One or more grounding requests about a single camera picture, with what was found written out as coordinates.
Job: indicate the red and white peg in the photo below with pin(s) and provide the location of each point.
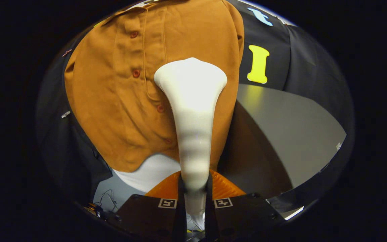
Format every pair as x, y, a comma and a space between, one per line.
67, 52

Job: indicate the black backdrop cloth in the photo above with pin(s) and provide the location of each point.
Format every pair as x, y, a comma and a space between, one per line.
307, 60

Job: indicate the brown button-up shirt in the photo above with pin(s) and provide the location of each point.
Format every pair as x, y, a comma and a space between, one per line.
113, 101

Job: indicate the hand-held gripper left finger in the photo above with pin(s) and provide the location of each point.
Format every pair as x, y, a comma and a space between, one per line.
146, 215

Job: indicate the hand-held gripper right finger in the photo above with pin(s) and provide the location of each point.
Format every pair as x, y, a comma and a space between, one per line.
244, 215

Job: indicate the grey cabinet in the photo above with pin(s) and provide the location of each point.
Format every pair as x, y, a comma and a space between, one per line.
291, 134

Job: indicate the white mannequin torso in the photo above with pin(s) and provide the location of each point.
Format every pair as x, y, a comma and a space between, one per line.
146, 173

